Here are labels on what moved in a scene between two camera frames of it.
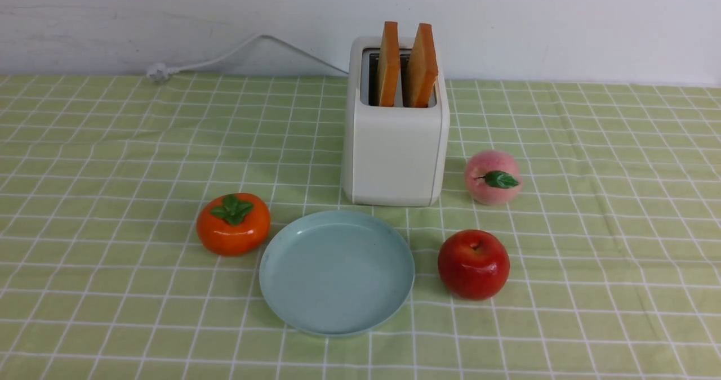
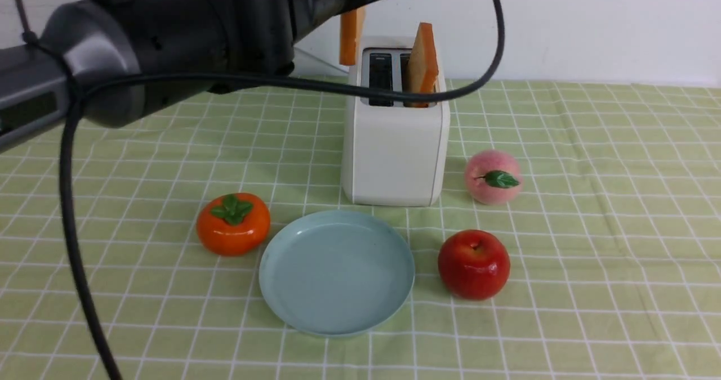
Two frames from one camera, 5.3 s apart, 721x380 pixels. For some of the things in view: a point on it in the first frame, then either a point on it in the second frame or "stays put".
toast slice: [422, 68] stays put
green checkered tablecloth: [613, 239] stays put
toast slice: [388, 64] → [351, 24]
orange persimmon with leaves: [235, 224] stays put
